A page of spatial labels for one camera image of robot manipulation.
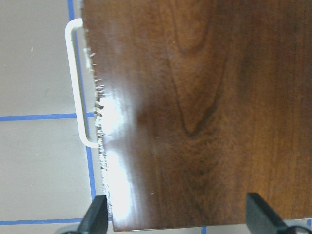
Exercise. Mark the wooden drawer with white handle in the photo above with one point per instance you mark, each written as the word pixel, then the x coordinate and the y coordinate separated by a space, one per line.
pixel 70 40

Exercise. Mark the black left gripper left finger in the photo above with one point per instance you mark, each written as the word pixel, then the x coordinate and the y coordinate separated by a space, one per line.
pixel 95 220

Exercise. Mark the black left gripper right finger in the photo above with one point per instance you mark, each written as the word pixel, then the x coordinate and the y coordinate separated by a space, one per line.
pixel 261 218

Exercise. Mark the dark wooden drawer cabinet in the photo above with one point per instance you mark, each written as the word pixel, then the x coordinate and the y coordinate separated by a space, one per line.
pixel 202 102

